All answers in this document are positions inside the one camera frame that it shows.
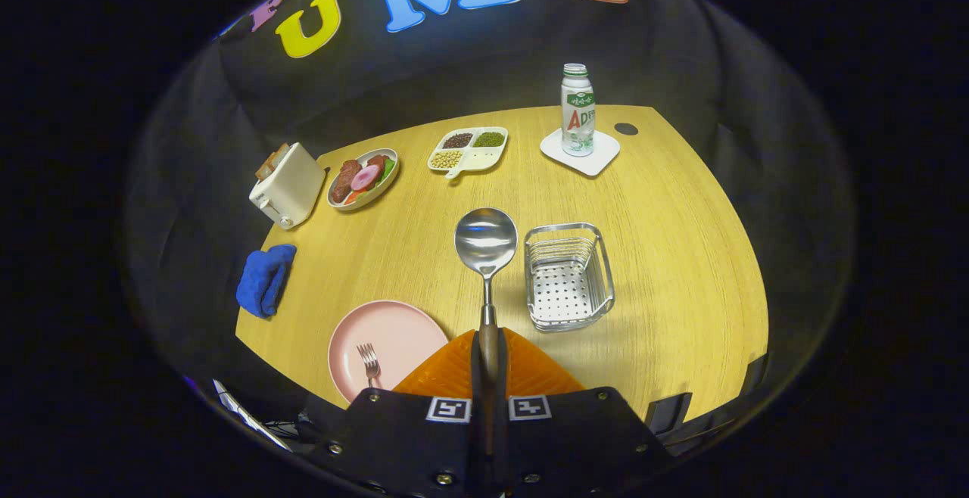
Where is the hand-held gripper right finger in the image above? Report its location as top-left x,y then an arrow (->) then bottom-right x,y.
498,329 -> 675,498

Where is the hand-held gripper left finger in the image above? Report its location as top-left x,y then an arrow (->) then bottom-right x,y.
303,329 -> 484,498

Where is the wooden-handled metal fork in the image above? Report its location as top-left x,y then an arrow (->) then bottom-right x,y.
357,343 -> 382,389

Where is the wooden-handled metal spoon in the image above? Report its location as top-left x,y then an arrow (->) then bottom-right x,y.
454,207 -> 519,457

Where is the black table clamp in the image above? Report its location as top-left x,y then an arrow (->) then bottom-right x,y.
643,392 -> 693,438
746,353 -> 769,397

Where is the pink plate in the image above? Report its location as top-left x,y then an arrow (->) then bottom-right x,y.
328,300 -> 450,405

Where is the white flat panel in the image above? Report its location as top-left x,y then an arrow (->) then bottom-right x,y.
214,379 -> 292,451

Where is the blue folded cloth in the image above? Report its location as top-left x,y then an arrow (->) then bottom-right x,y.
235,244 -> 298,319

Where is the white plate of food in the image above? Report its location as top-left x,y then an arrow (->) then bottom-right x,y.
326,148 -> 400,212

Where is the brown meat slice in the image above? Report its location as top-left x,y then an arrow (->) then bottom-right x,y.
331,159 -> 363,204

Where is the white toaster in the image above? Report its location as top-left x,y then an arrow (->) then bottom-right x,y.
249,142 -> 326,230

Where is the white square coaster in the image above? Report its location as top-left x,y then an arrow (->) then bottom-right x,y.
540,128 -> 621,177

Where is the white divided bean dish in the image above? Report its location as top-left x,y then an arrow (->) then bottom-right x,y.
427,126 -> 509,180

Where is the white green-label bottle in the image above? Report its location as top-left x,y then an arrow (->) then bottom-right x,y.
560,64 -> 597,157

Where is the metal wire basket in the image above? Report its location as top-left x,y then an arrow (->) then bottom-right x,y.
524,223 -> 615,333

